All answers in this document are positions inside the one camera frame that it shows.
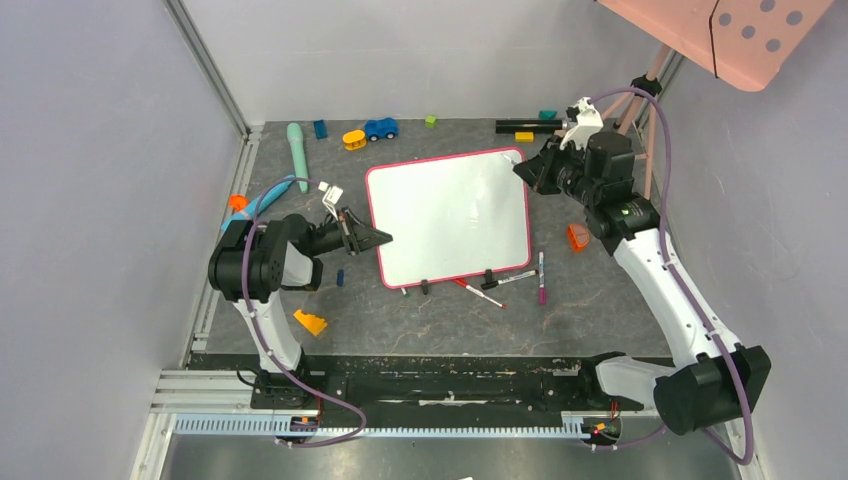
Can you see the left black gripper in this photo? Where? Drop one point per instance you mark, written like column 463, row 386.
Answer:
column 358, row 237

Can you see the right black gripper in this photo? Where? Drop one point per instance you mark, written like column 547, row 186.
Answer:
column 553, row 172

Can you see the pink framed whiteboard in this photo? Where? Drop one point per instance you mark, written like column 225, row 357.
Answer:
column 450, row 217

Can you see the magenta whiteboard marker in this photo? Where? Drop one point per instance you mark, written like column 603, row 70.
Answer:
column 542, row 292

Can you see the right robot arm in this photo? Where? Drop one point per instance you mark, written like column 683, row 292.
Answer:
column 714, row 378

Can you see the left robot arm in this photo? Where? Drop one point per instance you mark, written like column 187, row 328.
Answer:
column 253, row 263

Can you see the red whiteboard marker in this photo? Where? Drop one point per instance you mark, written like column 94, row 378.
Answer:
column 479, row 293

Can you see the right black whiteboard foot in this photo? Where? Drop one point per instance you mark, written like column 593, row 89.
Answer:
column 489, row 277

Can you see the yellow block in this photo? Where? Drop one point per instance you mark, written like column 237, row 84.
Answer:
column 524, row 137

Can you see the teal block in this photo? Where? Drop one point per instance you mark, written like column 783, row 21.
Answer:
column 548, row 114

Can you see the orange semicircle toy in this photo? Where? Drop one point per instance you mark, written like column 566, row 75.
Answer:
column 578, row 237

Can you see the yellow oval toy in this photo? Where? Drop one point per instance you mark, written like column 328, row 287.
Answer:
column 354, row 139

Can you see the orange wedge block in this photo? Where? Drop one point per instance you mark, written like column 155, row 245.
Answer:
column 314, row 324

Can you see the blue toy car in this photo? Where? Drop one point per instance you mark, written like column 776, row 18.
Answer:
column 377, row 129

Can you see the blue toy crayon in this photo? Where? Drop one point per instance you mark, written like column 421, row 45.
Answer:
column 259, row 205

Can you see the dark blue block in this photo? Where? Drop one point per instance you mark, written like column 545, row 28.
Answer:
column 320, row 129

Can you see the mint green toy stick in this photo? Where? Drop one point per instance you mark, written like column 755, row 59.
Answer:
column 295, row 138

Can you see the black rainbow marker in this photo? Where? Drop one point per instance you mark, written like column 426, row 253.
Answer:
column 509, row 279

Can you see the pink tripod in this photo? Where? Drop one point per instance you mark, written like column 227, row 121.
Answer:
column 635, row 112

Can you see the orange small toy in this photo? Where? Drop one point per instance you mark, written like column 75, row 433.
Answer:
column 238, row 202

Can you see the pink perforated panel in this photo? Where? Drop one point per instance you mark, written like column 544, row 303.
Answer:
column 741, row 42

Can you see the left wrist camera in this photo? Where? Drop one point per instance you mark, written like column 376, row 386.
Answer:
column 331, row 196

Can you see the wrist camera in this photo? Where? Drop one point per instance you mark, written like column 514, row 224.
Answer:
column 584, row 120
column 331, row 196

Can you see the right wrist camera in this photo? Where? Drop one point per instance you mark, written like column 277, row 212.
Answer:
column 584, row 120

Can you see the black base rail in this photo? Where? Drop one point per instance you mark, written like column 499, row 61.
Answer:
column 428, row 392

